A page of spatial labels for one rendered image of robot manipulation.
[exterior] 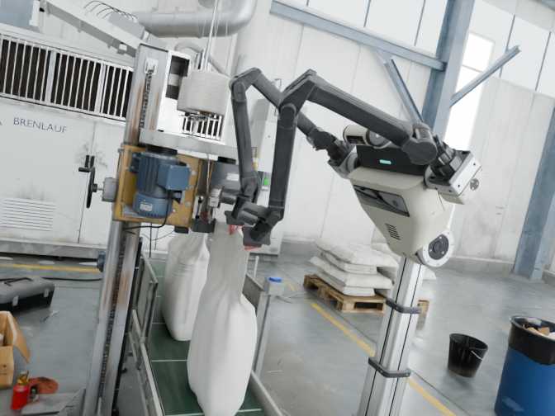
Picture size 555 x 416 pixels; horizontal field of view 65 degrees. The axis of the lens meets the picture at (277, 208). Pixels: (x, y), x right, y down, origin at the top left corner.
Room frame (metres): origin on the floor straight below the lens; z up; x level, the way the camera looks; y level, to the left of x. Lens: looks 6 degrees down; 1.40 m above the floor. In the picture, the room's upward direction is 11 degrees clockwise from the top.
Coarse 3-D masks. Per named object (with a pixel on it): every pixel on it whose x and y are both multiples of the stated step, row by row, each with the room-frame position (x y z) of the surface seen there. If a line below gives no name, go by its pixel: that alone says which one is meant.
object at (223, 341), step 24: (216, 240) 1.88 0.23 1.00; (240, 240) 1.64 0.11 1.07; (216, 264) 1.87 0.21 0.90; (240, 264) 1.59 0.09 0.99; (216, 288) 1.73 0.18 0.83; (240, 288) 1.55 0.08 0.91; (216, 312) 1.60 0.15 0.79; (240, 312) 1.58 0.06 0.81; (192, 336) 1.80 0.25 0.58; (216, 336) 1.57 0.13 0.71; (240, 336) 1.55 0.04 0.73; (192, 360) 1.73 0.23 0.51; (216, 360) 1.55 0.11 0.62; (240, 360) 1.55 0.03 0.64; (192, 384) 1.71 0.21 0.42; (216, 384) 1.54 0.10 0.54; (240, 384) 1.56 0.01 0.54; (216, 408) 1.54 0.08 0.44
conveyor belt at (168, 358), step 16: (160, 272) 3.24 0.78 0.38; (160, 288) 2.89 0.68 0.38; (160, 320) 2.37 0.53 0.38; (160, 336) 2.17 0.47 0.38; (160, 352) 2.00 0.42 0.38; (176, 352) 2.03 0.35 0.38; (160, 368) 1.86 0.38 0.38; (176, 368) 1.88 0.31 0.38; (160, 384) 1.73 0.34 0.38; (176, 384) 1.75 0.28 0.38; (176, 400) 1.64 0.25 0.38; (192, 400) 1.66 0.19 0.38
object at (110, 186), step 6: (108, 180) 1.81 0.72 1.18; (114, 180) 1.83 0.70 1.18; (108, 186) 1.80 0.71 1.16; (114, 186) 1.81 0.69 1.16; (102, 192) 1.88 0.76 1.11; (108, 192) 1.80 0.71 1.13; (114, 192) 1.81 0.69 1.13; (102, 198) 1.80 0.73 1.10; (108, 198) 1.81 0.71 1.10; (114, 198) 1.82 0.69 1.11
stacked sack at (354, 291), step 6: (312, 276) 4.95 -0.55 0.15; (318, 276) 4.88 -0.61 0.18; (324, 276) 4.77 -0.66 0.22; (330, 282) 4.63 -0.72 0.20; (336, 288) 4.51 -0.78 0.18; (342, 288) 4.42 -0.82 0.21; (348, 288) 4.42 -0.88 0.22; (354, 288) 4.46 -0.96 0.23; (360, 288) 4.49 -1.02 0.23; (366, 288) 4.53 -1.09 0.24; (372, 288) 4.59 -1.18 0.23; (348, 294) 4.41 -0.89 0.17; (354, 294) 4.44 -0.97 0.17; (360, 294) 4.45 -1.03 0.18; (366, 294) 4.49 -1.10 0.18; (372, 294) 4.53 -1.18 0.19
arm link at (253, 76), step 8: (248, 72) 1.62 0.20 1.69; (256, 72) 1.61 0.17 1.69; (232, 80) 1.63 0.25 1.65; (240, 80) 1.60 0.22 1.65; (248, 80) 1.61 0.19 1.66; (256, 80) 1.62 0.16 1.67; (264, 80) 1.64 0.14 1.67; (232, 88) 1.60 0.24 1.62; (248, 88) 1.62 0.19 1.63; (256, 88) 1.65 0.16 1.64; (264, 88) 1.65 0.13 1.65; (272, 88) 1.66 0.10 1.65; (264, 96) 1.67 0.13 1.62; (272, 96) 1.66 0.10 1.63; (280, 96) 1.67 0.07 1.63; (304, 120) 1.72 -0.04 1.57; (304, 128) 1.73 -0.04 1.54; (312, 128) 1.72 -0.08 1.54; (320, 128) 1.80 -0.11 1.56; (312, 136) 1.72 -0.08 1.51; (320, 136) 1.73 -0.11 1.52; (328, 136) 1.73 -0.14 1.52; (320, 144) 1.73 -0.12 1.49; (328, 144) 1.74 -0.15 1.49
